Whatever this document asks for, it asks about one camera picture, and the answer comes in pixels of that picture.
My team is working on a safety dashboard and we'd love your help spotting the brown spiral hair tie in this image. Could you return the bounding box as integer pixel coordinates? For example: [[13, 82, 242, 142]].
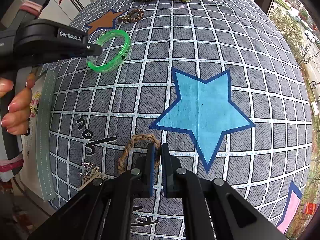
[[117, 8, 145, 22]]

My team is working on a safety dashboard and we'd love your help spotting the white storage tray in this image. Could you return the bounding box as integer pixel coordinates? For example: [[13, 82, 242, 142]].
[[19, 69, 52, 205]]

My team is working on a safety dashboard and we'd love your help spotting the pink charm hair clip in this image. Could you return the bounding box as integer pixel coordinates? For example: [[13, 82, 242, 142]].
[[79, 162, 106, 189]]

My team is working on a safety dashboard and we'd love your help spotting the white cabinet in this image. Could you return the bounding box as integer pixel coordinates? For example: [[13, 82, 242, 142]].
[[37, 0, 86, 28]]

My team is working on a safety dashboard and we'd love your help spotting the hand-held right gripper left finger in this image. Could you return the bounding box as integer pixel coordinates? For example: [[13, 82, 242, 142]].
[[27, 143, 157, 240]]

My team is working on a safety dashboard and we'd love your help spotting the person's left hand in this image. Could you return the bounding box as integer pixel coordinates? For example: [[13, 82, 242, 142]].
[[0, 72, 38, 136]]

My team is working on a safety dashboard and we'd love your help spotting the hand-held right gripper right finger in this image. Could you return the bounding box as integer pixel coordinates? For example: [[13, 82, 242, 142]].
[[161, 143, 288, 240]]

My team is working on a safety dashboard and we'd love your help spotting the red lantern window sticker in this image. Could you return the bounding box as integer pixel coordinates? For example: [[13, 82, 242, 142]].
[[303, 201, 316, 215]]

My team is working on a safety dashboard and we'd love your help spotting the green plastic bangle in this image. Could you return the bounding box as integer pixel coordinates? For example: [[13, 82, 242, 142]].
[[87, 29, 131, 73]]

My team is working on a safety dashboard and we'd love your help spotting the brown braided bracelet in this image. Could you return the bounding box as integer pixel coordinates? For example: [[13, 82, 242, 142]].
[[117, 134, 162, 176]]

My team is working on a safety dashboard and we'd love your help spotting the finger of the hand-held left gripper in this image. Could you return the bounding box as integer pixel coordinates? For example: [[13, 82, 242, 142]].
[[84, 42, 103, 55], [70, 49, 99, 58]]

